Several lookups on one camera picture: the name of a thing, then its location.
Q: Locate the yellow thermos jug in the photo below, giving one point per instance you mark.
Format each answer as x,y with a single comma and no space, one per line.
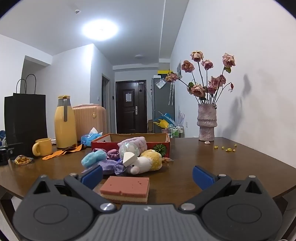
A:
64,129

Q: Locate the blue tissue pack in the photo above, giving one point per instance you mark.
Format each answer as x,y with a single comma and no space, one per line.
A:
89,138

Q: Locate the small clear snack packet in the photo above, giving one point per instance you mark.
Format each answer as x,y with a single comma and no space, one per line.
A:
166,159

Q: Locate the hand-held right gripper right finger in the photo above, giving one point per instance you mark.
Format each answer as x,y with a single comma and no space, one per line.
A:
203,177

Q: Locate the yellow watering can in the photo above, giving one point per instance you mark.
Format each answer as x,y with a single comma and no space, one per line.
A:
163,124

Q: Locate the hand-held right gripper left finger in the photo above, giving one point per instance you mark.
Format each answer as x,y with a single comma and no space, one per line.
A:
92,176

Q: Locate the blue fluffy scrunchie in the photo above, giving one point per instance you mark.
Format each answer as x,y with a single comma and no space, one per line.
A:
92,158

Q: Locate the dark side door frame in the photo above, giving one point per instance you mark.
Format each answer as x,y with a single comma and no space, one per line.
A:
106,104

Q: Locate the pink textured vase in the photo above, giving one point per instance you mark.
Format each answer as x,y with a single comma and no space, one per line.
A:
207,122

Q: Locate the dried pink roses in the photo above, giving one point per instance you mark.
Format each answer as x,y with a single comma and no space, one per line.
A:
197,90

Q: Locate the white wedge makeup sponge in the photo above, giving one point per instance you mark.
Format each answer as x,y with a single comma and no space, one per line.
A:
128,159

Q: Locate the dark brown entrance door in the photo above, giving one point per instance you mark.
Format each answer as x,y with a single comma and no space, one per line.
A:
130,109

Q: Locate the clear iridescent ball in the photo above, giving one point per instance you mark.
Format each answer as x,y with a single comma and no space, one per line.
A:
127,147

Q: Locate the purple cloth pouch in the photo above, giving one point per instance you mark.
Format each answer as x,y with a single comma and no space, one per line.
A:
108,165

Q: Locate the pink suitcase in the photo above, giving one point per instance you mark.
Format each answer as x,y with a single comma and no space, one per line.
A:
89,120

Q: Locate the pink and cream sponge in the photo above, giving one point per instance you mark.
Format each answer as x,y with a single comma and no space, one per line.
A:
126,187

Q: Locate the clear packet of nuts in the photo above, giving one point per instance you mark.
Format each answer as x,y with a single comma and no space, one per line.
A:
22,160

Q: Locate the wall poster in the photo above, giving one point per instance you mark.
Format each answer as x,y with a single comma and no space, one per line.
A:
179,68

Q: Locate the yellow box on refrigerator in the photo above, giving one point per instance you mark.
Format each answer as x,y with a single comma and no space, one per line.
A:
164,72

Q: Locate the red cardboard box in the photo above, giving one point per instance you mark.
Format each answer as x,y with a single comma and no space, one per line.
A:
152,138

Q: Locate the scattered yellow crumbs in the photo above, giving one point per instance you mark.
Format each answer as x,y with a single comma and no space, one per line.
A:
229,149

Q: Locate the white and yellow plush toy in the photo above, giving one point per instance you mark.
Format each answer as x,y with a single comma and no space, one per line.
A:
148,161

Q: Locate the yellow mug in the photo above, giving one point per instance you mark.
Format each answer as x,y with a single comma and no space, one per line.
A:
44,147

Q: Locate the grey refrigerator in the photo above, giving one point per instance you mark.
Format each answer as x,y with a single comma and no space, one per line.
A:
161,102

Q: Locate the round ceiling light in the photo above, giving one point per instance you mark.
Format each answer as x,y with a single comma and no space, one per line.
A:
100,29

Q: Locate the black paper bag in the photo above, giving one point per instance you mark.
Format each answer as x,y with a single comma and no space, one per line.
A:
25,120

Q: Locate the blue packages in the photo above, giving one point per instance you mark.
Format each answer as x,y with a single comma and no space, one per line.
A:
167,115

